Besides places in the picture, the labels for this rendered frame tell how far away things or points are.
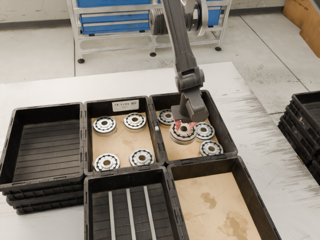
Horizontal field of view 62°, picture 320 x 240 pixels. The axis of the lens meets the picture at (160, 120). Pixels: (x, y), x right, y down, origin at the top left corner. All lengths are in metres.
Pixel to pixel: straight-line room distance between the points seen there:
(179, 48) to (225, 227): 0.64
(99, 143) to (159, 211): 0.41
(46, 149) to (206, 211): 0.71
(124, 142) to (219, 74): 0.92
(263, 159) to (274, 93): 1.68
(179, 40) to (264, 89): 2.33
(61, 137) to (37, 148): 0.11
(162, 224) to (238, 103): 0.93
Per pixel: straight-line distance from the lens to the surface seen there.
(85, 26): 3.00
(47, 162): 1.21
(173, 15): 0.75
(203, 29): 1.46
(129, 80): 1.73
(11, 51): 3.61
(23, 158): 1.26
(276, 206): 1.31
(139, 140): 1.21
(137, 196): 1.06
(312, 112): 2.17
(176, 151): 1.18
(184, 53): 0.78
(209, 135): 1.22
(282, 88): 3.13
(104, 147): 1.20
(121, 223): 1.02
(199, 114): 0.81
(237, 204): 1.10
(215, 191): 1.10
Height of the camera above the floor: 1.77
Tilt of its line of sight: 47 degrees down
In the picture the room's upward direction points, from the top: 4 degrees clockwise
